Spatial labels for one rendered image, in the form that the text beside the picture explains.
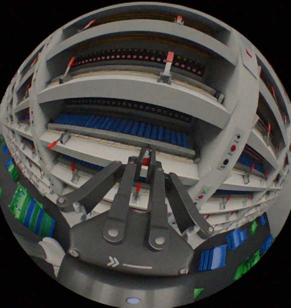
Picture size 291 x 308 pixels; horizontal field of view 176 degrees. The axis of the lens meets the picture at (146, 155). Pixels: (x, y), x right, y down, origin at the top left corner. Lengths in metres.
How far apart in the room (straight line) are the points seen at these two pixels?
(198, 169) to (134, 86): 0.27
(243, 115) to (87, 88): 0.36
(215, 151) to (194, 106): 0.12
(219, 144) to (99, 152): 0.30
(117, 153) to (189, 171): 0.20
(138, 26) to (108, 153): 0.35
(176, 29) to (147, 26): 0.06
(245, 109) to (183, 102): 0.17
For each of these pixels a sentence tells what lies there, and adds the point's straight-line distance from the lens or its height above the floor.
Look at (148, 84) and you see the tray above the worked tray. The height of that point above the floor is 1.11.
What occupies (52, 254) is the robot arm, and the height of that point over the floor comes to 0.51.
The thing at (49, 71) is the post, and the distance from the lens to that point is 0.52.
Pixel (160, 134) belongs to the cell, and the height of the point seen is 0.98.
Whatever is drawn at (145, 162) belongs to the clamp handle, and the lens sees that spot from 0.19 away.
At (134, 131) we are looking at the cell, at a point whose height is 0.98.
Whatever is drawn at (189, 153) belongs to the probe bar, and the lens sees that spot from 0.30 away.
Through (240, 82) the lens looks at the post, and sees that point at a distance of 0.29.
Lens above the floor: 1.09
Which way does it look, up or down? 33 degrees down
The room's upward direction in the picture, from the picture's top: 14 degrees clockwise
